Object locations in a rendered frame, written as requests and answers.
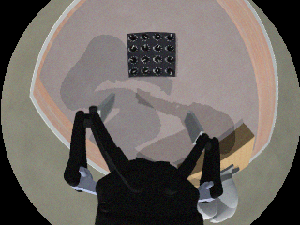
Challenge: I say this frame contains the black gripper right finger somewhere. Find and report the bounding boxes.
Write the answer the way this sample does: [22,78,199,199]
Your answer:
[163,110,223,203]

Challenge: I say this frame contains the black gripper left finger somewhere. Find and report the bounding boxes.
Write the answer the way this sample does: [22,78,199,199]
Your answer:
[64,93,147,195]

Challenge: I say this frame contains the black knob box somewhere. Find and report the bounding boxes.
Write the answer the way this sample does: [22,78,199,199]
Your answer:
[127,32,176,77]

